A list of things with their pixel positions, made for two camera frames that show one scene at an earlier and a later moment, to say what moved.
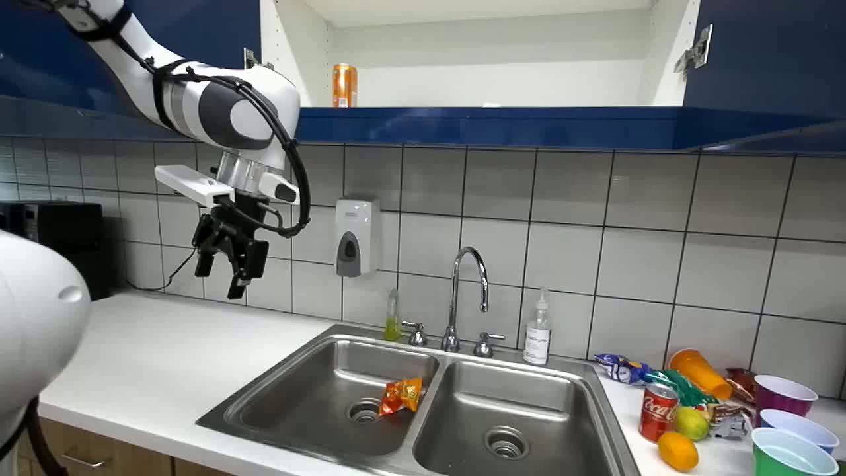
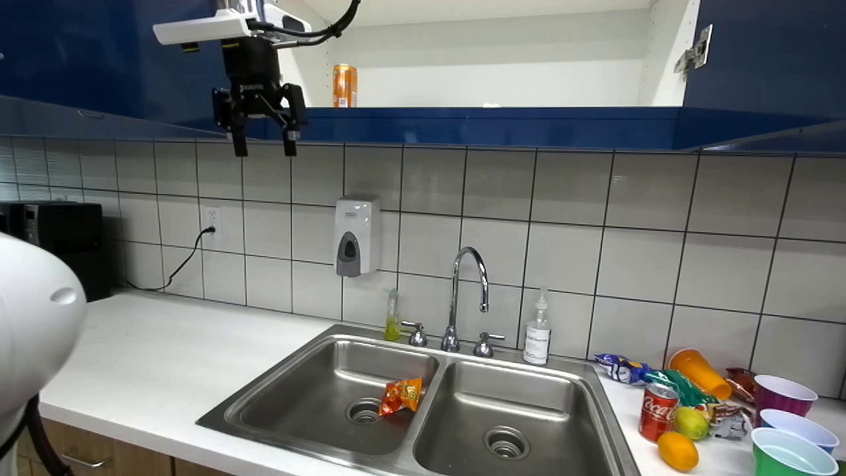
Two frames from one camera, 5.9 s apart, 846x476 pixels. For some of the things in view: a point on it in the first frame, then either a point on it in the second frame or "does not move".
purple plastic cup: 785,398 does not move
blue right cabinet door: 767,55 does not move
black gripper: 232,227 to 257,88
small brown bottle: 346,86 does not move
